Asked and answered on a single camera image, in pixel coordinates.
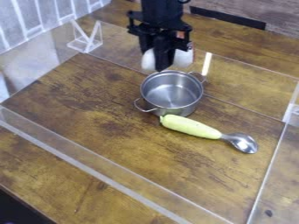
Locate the clear acrylic right barrier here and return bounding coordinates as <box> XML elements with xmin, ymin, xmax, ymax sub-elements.
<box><xmin>247</xmin><ymin>82</ymin><xmax>299</xmax><ymax>224</ymax></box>

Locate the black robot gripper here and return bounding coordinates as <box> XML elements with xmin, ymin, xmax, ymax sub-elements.
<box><xmin>125</xmin><ymin>0</ymin><xmax>192</xmax><ymax>72</ymax></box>

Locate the white toy mushroom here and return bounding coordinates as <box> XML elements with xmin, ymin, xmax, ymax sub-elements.
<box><xmin>140</xmin><ymin>47</ymin><xmax>193</xmax><ymax>71</ymax></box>

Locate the clear acrylic triangle bracket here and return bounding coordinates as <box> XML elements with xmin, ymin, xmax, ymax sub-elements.
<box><xmin>66</xmin><ymin>20</ymin><xmax>103</xmax><ymax>53</ymax></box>

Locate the small silver pot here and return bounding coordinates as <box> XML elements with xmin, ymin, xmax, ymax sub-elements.
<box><xmin>133</xmin><ymin>70</ymin><xmax>207</xmax><ymax>116</ymax></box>

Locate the clear acrylic barrier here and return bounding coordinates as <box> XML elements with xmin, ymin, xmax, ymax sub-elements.
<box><xmin>0</xmin><ymin>106</ymin><xmax>233</xmax><ymax>224</ymax></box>
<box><xmin>247</xmin><ymin>82</ymin><xmax>299</xmax><ymax>224</ymax></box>

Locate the clear acrylic front barrier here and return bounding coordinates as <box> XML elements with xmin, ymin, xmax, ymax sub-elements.
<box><xmin>0</xmin><ymin>106</ymin><xmax>233</xmax><ymax>224</ymax></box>

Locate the spoon with yellow-green handle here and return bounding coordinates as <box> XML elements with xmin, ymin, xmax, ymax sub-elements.
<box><xmin>160</xmin><ymin>115</ymin><xmax>257</xmax><ymax>154</ymax></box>

